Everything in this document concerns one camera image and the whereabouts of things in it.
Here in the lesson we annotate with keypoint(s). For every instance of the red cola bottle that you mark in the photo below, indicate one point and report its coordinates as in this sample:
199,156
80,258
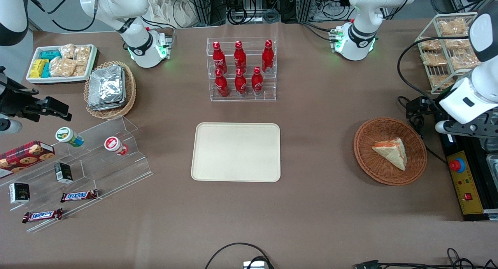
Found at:
219,59
267,57
241,85
257,83
240,57
221,86

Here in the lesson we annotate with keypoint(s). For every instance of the small silver device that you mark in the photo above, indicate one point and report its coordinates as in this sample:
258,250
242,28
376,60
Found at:
255,265

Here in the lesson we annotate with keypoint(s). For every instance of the light wicker basket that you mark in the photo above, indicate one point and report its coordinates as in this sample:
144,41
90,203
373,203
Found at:
130,94

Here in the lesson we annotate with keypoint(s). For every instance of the yellow snack packet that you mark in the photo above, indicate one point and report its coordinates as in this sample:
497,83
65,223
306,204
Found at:
38,68

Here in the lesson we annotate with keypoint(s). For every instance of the wrapped bread pack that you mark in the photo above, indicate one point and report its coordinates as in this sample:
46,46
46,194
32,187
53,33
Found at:
434,59
440,81
430,45
452,27
465,61
458,44

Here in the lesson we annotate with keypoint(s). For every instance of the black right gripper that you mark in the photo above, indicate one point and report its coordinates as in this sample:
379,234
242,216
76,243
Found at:
14,99

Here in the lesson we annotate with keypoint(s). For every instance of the stack of silver foil packs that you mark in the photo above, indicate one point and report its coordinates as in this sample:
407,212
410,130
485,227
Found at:
106,87

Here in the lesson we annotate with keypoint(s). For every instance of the triangle sandwich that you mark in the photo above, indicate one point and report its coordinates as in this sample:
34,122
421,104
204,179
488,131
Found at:
393,154

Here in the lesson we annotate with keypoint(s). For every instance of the beige cloth bags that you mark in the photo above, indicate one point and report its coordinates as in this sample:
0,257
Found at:
171,8

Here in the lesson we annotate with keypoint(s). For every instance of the small black box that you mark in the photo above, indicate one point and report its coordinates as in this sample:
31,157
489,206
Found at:
19,193
63,173

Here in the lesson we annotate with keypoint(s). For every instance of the green lid yogurt cup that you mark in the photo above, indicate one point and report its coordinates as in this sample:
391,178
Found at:
68,136

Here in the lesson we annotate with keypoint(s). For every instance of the yellow control box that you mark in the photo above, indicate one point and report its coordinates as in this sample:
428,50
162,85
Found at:
477,160
469,183

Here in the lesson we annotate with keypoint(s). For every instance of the clear acrylic bottle rack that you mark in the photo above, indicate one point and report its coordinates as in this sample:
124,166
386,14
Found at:
272,94

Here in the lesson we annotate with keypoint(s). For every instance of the cream plastic tray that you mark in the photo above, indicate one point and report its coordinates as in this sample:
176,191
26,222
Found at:
235,152

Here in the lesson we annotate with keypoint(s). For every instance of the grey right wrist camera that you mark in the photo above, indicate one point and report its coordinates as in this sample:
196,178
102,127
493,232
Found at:
11,126

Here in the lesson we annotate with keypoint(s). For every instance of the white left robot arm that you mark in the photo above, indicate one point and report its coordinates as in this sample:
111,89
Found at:
360,35

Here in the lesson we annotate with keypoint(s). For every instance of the red cookie box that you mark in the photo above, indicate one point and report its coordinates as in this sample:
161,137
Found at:
23,156

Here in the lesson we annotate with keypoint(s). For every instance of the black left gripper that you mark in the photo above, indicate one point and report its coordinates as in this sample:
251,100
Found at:
431,107

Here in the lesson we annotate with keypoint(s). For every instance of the red emergency stop button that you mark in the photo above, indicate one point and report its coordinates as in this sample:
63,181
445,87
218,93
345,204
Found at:
457,165

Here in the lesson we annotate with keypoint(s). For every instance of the Snickers chocolate bar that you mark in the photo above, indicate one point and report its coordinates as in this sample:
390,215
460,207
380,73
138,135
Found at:
79,195
42,215

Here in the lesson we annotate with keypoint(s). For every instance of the aluminium frame rack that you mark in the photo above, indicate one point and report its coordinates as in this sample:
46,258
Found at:
253,4

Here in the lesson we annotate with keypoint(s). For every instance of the metal container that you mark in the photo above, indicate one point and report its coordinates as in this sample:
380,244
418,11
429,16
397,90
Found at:
493,166

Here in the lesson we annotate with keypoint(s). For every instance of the red lid yogurt cup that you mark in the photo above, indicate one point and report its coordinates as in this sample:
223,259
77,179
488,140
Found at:
114,144

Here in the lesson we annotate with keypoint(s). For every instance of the teal snack packet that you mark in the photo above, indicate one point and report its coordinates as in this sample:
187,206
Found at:
46,70
51,55

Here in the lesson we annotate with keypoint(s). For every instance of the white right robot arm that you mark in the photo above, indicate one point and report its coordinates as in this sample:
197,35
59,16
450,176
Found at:
137,32

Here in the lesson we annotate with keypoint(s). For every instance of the clear bag of rice crackers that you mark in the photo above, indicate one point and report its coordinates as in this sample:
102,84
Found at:
83,55
67,51
80,70
62,67

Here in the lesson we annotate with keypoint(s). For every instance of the white rectangular snack tray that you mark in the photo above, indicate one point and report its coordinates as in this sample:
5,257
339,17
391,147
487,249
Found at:
35,79

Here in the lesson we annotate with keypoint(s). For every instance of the clear acrylic stepped shelf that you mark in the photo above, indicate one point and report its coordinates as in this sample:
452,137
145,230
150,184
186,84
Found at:
97,168

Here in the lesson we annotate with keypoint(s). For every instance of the brown round wicker basket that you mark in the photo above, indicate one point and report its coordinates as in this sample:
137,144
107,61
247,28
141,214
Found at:
367,148

